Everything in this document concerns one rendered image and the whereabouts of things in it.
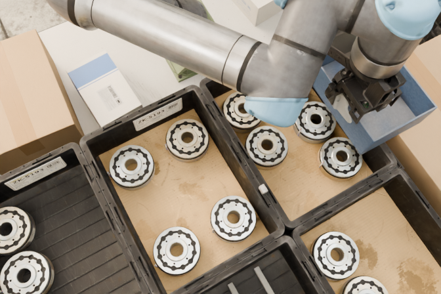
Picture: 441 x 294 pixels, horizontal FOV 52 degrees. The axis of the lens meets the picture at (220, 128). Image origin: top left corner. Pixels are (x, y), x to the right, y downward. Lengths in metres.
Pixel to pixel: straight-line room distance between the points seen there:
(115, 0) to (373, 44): 0.36
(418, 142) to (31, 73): 0.96
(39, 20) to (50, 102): 1.29
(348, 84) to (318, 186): 0.43
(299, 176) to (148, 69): 0.55
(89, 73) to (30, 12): 1.23
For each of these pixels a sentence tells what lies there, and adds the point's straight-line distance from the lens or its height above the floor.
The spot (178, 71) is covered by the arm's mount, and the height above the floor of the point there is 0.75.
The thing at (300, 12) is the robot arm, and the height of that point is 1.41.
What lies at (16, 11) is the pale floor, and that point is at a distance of 2.50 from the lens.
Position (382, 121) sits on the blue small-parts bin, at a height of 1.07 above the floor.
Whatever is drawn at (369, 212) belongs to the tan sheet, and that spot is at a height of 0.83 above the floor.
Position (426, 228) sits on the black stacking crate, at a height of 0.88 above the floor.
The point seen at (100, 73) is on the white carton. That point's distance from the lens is 1.27.
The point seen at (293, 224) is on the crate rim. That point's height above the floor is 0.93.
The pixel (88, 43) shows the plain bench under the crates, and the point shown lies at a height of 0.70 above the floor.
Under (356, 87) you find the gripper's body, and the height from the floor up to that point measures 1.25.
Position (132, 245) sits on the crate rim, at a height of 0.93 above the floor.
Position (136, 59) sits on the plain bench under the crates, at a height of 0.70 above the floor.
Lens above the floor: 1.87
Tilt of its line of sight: 67 degrees down
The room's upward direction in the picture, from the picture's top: 7 degrees clockwise
